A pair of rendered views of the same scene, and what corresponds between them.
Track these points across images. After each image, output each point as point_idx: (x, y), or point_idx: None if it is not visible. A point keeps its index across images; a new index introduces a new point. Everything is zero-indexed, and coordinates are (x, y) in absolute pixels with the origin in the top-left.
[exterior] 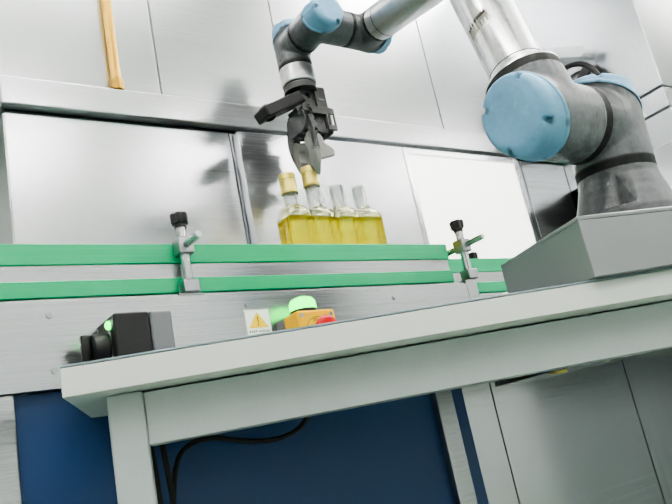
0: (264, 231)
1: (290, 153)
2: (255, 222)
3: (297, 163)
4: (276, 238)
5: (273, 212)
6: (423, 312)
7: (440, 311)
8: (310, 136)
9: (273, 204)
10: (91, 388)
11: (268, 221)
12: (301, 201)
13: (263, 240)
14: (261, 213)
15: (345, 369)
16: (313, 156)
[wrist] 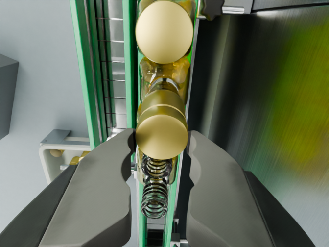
0: (295, 36)
1: (282, 213)
2: (318, 13)
3: (215, 158)
4: (277, 61)
5: (313, 82)
6: None
7: None
8: (61, 204)
9: (328, 94)
10: None
11: (304, 56)
12: (298, 180)
13: (286, 27)
14: (327, 41)
15: None
16: (105, 141)
